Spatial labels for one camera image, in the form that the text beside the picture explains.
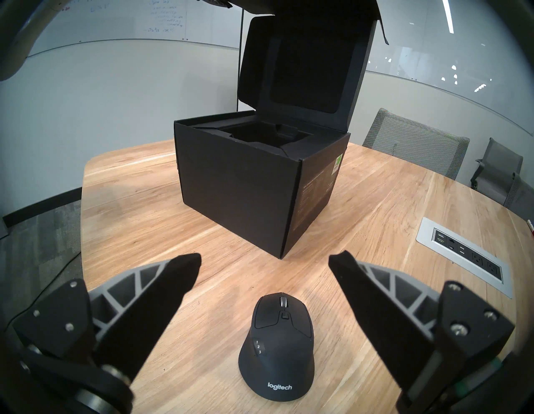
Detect glass wall whiteboard with scribbles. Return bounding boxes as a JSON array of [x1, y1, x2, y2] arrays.
[[25, 0, 247, 57]]

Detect wide glass wall whiteboard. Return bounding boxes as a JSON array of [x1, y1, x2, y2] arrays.
[[365, 0, 534, 136]]

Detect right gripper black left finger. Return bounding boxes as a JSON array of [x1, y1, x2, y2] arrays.
[[12, 252, 202, 414]]

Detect grey plain mesh chair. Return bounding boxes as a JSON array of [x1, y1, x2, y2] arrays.
[[504, 172, 534, 222]]

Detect grey office chair with armrests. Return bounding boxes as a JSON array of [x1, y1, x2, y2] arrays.
[[471, 138, 524, 205]]

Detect silver table power outlet panel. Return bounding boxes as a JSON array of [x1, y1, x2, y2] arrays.
[[416, 217, 514, 299]]

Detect black Logitech computer mouse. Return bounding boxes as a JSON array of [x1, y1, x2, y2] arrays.
[[239, 292, 315, 402]]

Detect black cardboard box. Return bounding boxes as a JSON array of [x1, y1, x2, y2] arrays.
[[174, 0, 389, 260]]

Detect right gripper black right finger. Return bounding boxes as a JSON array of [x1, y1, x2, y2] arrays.
[[328, 250, 516, 414]]

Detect grey ribbed mesh chair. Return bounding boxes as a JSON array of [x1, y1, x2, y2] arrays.
[[362, 108, 471, 181]]

